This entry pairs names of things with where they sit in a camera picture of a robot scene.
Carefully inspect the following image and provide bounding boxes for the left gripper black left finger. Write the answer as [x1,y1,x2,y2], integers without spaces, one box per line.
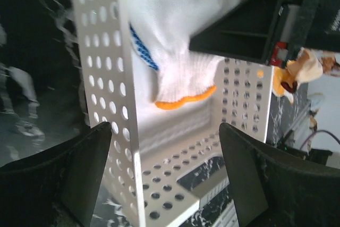
[1,122,112,226]

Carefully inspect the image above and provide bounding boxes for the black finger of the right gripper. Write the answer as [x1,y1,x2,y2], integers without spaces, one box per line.
[189,0,283,65]

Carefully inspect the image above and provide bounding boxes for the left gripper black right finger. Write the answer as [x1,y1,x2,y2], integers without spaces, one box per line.
[219,123,339,226]

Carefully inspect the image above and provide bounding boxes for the blue dotted glove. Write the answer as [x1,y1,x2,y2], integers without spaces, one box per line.
[127,0,242,110]
[129,23,159,71]

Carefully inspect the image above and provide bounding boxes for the white perforated storage basket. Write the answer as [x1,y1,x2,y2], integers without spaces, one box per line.
[73,0,274,226]

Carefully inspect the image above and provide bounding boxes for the blue dotted glove front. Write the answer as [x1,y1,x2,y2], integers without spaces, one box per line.
[129,23,159,71]

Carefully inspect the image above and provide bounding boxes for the orange dotted glove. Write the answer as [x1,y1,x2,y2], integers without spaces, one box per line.
[272,48,323,104]

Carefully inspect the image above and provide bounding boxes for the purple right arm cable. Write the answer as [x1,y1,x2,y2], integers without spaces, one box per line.
[300,130,340,153]

